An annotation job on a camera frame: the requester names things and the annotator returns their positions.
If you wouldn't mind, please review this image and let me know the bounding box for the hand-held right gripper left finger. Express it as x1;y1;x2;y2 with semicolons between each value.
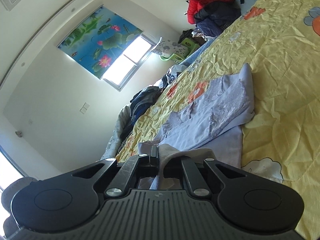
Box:
71;146;160;197

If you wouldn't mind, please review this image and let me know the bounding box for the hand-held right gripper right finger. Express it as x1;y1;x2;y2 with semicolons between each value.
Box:
180;157;248;197

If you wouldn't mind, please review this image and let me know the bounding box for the lavender long-sleeve shirt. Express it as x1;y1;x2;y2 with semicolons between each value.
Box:
137;62;256;191

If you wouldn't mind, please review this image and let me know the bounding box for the pile of dark clothes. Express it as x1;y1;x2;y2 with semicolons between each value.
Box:
129;86;163;123

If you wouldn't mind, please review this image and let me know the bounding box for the white floral quilt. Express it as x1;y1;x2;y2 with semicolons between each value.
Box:
101;104;133;161

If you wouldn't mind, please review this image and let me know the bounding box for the white and blue cloth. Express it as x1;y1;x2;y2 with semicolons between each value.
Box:
162;64;188;86

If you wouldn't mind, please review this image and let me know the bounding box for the white floral pillow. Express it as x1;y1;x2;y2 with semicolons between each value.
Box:
151;37;179;57

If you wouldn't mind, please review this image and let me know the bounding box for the blue blanket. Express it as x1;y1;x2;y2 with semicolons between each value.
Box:
180;36;218;67

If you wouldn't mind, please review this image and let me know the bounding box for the green plastic stool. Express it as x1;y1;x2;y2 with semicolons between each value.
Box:
159;37;201;65

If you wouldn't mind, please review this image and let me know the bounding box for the lotus printed roller blind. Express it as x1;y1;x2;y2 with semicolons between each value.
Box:
57;4;144;80

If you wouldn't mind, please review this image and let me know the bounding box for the yellow cartoon printed quilt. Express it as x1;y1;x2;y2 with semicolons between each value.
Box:
115;0;320;240

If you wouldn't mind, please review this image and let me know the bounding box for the side window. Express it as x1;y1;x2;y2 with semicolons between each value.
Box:
0;149;26;191

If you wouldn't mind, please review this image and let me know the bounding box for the navy padded jacket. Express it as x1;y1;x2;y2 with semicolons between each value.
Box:
194;4;242;35

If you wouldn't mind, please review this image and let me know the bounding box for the red jacket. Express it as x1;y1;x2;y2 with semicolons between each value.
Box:
187;0;238;25

